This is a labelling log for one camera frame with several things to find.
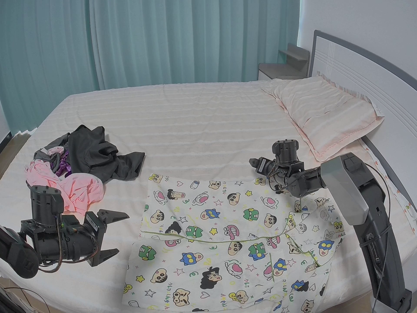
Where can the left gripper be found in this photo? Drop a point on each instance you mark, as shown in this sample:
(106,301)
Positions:
(94,240)

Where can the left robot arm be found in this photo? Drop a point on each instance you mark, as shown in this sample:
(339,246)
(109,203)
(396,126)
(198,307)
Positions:
(45,204)

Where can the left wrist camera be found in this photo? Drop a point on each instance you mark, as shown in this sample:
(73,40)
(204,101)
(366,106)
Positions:
(71,222)

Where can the purple garment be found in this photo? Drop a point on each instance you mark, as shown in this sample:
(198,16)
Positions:
(63,166)

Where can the pink garment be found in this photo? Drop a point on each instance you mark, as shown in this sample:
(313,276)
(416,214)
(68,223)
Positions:
(81,191)

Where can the pale pink striped pillow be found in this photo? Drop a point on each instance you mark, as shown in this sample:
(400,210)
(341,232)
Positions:
(325,112)

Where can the blue-green curtain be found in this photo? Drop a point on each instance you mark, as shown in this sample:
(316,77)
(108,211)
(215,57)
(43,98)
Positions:
(49,51)
(195,31)

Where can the bed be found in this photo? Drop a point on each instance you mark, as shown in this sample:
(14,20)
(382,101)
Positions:
(202,122)

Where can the white printed pyjama top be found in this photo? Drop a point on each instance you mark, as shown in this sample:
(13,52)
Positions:
(211,240)

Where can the grey white bedside table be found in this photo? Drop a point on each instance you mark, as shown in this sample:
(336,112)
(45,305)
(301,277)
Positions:
(280,68)

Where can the black garment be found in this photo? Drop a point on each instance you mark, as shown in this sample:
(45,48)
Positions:
(88,148)

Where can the grey garment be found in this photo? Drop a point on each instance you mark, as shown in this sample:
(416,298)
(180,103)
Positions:
(49,150)

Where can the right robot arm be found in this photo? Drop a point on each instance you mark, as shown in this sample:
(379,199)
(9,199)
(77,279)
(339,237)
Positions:
(374,227)

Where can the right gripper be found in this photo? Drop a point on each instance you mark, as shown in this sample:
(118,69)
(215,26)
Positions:
(267,167)

